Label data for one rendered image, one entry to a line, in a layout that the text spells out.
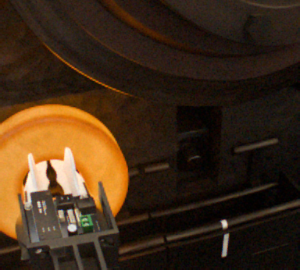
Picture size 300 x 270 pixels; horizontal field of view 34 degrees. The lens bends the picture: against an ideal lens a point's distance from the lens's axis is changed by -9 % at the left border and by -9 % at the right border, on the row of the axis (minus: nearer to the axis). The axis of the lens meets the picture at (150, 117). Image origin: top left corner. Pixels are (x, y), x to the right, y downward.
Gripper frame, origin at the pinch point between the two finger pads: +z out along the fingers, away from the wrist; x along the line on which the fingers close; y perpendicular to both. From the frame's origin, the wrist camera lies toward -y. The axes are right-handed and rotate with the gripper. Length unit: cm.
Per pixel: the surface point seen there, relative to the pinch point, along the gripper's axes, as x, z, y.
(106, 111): -8.2, 8.7, -2.6
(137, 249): -8.4, -4.3, -12.8
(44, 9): -1.2, 3.8, 15.6
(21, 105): 1.8, 9.5, -0.2
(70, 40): -3.3, 2.9, 12.5
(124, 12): -7.4, 0.3, 16.4
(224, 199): -22.3, 1.6, -15.1
